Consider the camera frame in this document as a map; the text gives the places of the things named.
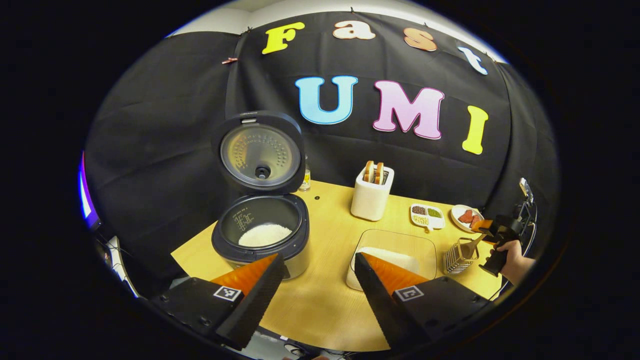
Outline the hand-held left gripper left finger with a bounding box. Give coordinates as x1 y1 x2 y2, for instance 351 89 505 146
150 252 286 351

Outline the black backdrop cloth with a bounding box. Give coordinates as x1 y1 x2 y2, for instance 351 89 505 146
84 11 560 296

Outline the white toaster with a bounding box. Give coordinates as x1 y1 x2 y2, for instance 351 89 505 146
350 164 395 222

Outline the small glass bottle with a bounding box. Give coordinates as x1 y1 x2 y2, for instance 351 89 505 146
299 155 312 193

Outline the dark blue rice cooker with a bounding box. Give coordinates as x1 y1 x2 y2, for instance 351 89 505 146
210 110 311 281

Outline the clear container of rice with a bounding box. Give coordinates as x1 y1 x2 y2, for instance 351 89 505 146
345 228 439 292

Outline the white round plate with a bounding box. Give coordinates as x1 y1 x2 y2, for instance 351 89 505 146
450 204 485 234

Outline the metal wire chopstick holder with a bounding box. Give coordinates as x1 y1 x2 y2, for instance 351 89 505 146
442 237 480 275

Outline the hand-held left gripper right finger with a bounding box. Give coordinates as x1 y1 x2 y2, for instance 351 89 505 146
353 251 494 351

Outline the white divided dish of beans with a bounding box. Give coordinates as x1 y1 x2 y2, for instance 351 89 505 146
409 203 446 232

